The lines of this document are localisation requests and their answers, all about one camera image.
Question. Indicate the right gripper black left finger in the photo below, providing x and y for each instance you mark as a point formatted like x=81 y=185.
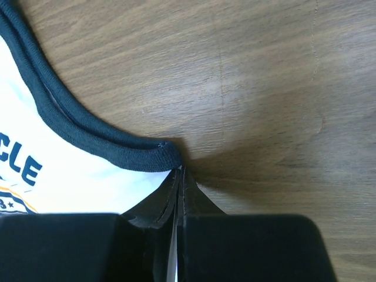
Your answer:
x=139 y=245

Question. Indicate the white printed tank top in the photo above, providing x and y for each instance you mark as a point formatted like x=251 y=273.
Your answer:
x=57 y=157

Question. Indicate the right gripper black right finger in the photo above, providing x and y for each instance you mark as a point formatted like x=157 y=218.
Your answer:
x=215 y=246

